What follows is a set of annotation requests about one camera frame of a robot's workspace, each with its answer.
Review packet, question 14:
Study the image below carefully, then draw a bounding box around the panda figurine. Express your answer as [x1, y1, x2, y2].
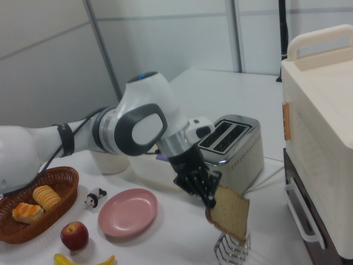
[84, 187, 108, 210]

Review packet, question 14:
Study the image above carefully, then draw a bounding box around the chrome and cream toaster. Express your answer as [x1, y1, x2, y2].
[197, 114, 265, 195]

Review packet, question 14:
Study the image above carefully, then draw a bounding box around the cream lidded canister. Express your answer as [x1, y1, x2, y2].
[89, 150, 131, 175]

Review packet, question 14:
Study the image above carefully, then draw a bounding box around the long striped bread roll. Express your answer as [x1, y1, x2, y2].
[32, 185, 62, 212]

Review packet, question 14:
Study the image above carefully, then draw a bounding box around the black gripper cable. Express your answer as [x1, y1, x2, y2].
[0, 107, 111, 198]

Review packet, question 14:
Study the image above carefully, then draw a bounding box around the short striped bread roll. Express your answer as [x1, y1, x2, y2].
[12, 202, 45, 224]

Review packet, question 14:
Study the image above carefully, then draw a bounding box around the black camera stand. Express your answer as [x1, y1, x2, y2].
[276, 0, 290, 83]

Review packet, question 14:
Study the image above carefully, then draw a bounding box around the brown wicker basket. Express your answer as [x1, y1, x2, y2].
[0, 166, 80, 245]

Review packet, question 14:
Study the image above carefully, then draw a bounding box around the metal toast rack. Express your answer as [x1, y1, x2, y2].
[212, 231, 252, 265]

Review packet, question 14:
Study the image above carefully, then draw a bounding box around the red apple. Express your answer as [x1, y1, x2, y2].
[60, 221, 89, 251]

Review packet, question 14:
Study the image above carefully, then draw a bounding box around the brown-crusted bread slice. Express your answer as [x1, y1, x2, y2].
[205, 184, 250, 243]

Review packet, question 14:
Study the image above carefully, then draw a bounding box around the pink plate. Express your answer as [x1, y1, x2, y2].
[98, 188, 159, 239]

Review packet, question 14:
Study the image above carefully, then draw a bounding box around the white drawer handle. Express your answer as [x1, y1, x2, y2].
[284, 176, 327, 250]

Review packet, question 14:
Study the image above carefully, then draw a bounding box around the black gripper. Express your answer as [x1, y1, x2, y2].
[167, 143, 223, 209]

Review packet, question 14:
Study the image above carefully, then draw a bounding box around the yellow banana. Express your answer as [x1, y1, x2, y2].
[53, 253, 115, 265]

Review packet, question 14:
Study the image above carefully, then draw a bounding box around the cream toy kitchen cart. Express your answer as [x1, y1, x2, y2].
[280, 24, 353, 262]

